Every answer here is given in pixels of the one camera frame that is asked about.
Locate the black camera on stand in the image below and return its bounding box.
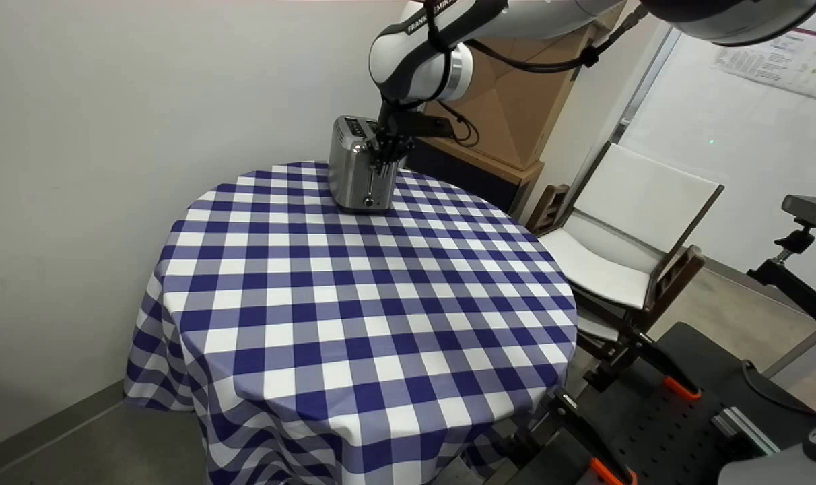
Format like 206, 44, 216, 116
777, 192, 816, 231

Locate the blue white checkered tablecloth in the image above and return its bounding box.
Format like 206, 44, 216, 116
120, 160, 581, 485

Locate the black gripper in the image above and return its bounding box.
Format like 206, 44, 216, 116
369, 96, 427, 172

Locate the printed paper poster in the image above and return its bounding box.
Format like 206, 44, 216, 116
713, 25, 816, 107

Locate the brown cabinet with dark band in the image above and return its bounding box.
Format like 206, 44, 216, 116
403, 131, 547, 217

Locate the white chair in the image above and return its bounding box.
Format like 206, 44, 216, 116
535, 139, 728, 355

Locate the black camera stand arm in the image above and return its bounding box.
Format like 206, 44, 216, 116
746, 224, 816, 336

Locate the black clamp orange handle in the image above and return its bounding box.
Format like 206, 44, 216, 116
592, 324, 706, 407
544, 391, 643, 485

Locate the black workbench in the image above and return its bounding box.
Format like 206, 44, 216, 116
511, 321, 816, 485

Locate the white whiteboard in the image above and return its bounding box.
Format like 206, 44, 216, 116
616, 25, 816, 304

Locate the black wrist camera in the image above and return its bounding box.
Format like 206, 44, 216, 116
415, 110, 461, 143

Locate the large cardboard box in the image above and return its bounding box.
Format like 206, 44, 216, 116
403, 0, 628, 184

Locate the silver two-slot toaster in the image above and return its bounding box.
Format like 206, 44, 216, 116
326, 112, 400, 216

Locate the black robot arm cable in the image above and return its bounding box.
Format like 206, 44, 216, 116
442, 0, 648, 76

